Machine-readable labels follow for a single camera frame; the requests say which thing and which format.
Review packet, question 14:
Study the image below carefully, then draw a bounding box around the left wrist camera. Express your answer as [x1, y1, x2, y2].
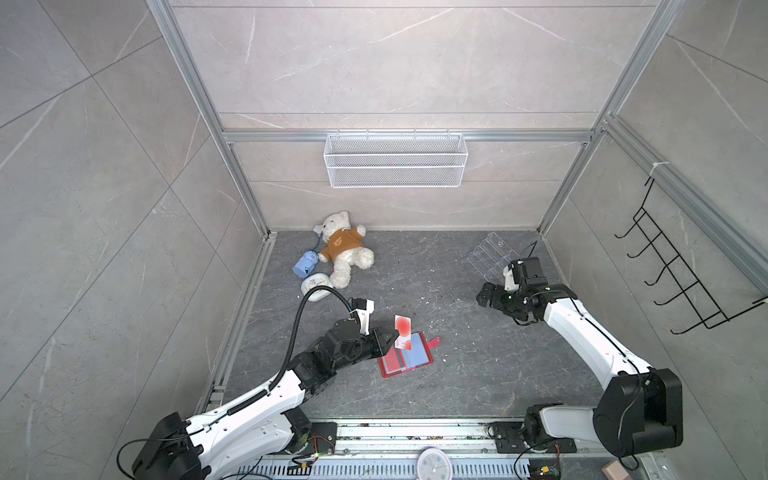
[350, 298, 375, 335]

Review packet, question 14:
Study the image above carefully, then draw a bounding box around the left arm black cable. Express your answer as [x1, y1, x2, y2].
[263, 285, 355, 391]

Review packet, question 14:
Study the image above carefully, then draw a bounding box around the pink white credit card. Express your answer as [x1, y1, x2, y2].
[395, 315, 412, 350]

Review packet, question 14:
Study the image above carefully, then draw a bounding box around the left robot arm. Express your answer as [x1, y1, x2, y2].
[127, 319, 399, 479]

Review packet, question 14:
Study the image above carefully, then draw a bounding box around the black wire hook rack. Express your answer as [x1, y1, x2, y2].
[614, 177, 767, 336]

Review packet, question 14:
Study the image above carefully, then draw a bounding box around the pink block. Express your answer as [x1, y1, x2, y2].
[601, 461, 632, 480]

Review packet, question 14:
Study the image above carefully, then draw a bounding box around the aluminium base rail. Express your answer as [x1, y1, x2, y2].
[222, 417, 673, 479]

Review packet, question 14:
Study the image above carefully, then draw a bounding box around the white round clock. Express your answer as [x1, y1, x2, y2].
[416, 447, 453, 480]

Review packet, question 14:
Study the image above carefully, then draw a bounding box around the light blue alarm clock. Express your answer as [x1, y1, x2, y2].
[300, 273, 332, 302]

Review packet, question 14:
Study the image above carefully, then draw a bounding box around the red leather card holder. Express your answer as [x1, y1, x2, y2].
[378, 331, 442, 378]

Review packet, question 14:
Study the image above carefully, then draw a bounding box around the white teddy bear orange shirt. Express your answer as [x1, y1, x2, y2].
[318, 211, 375, 290]

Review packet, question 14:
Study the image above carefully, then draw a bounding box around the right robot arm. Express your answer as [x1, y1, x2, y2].
[476, 257, 684, 459]

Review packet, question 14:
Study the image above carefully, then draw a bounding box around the blue small bottle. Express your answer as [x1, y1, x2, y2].
[292, 250, 319, 279]

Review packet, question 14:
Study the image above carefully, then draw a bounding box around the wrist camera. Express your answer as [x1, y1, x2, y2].
[350, 298, 375, 335]
[503, 266, 519, 292]

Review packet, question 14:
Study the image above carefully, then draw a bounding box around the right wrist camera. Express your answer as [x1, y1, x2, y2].
[503, 266, 519, 292]

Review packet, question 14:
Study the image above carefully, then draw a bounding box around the clear acrylic card stand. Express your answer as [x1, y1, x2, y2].
[467, 232, 519, 284]

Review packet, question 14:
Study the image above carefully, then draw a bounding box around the white wire mesh basket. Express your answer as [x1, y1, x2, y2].
[323, 133, 469, 189]

